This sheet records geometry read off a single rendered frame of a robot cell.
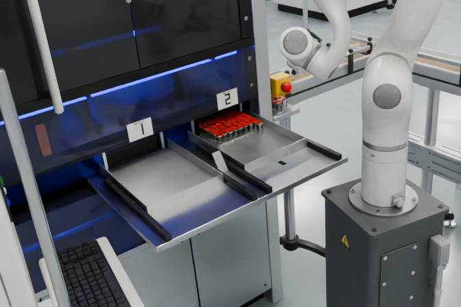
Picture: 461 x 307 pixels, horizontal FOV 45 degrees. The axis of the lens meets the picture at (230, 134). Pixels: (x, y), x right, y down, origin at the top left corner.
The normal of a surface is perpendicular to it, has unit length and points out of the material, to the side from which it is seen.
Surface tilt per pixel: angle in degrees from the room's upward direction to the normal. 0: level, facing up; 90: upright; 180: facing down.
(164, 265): 90
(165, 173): 0
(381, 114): 127
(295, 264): 0
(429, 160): 90
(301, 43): 64
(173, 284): 90
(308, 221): 0
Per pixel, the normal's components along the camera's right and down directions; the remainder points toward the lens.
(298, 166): -0.09, -0.90
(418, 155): -0.81, 0.32
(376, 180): -0.58, 0.40
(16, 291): 0.46, 0.36
